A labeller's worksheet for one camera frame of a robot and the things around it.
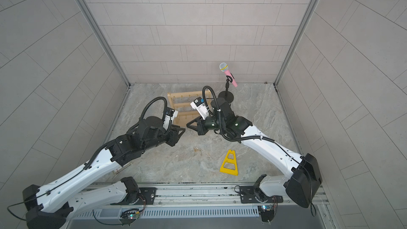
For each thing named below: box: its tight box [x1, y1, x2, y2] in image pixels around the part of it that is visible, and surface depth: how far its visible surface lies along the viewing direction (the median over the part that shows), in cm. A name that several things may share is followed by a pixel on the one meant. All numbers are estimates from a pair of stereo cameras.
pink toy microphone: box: [218, 62, 238, 88], surface depth 93 cm
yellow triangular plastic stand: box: [219, 149, 239, 176], surface depth 81 cm
